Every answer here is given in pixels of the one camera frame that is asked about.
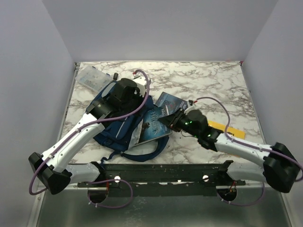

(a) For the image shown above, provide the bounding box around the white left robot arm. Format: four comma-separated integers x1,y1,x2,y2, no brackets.
28,78,150,194

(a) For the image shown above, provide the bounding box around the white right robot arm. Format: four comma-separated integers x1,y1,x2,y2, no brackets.
158,109,300,193

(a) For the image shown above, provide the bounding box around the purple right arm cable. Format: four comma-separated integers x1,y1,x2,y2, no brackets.
189,96,303,206

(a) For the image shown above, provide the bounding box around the clear plastic organiser box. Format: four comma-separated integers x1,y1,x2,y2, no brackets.
76,66,111,92

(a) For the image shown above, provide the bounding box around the black metal flashlight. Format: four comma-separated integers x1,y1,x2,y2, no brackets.
113,73,119,81

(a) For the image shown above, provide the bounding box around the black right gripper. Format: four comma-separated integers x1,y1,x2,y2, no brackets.
159,107,200,139

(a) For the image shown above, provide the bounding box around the Nineteen Eighty-Four book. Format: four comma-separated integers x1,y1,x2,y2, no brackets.
155,92,189,114

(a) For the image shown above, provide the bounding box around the aluminium extrusion rail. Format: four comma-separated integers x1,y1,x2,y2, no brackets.
36,168,288,190

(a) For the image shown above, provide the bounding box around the blue picture book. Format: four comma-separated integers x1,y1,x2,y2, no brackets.
136,105,172,145

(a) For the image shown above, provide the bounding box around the yellow notebook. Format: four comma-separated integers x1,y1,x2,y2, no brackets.
207,121,245,152

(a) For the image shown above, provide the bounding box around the black mounting base plate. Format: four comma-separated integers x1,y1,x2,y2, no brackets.
78,160,234,199

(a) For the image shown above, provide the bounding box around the navy blue student backpack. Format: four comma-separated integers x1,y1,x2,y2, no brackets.
86,78,169,164

